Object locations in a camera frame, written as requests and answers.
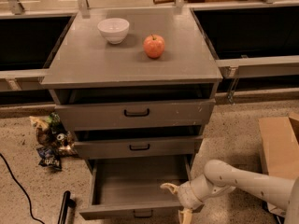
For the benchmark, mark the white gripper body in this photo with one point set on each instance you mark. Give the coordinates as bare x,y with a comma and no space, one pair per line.
185,196

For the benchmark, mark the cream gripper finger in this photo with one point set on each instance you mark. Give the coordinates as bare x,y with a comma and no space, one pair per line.
171,187
185,216

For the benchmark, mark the grey bottom drawer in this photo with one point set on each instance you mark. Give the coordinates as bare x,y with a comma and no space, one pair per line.
131,187

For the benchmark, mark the grey drawer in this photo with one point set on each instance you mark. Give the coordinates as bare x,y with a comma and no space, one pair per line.
131,187
111,116
139,142

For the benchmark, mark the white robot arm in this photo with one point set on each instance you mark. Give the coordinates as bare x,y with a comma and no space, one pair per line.
219,178

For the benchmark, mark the grey middle drawer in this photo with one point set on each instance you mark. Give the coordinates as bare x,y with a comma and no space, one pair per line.
139,142

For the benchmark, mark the grey drawer cabinet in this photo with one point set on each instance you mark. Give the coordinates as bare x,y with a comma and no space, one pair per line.
87,69

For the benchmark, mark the grey top drawer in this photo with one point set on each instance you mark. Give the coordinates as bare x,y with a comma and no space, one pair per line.
111,116

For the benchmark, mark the brown cardboard box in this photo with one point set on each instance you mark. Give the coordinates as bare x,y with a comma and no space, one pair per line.
280,160

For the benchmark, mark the pile of snack bags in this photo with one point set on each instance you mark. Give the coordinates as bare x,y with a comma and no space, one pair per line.
54,140

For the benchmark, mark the red apple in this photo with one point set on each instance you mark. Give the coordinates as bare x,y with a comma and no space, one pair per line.
154,46

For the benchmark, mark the white ceramic bowl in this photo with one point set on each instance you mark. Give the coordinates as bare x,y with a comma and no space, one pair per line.
114,30

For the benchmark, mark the black cylindrical post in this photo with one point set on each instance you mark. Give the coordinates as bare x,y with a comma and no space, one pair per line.
67,203

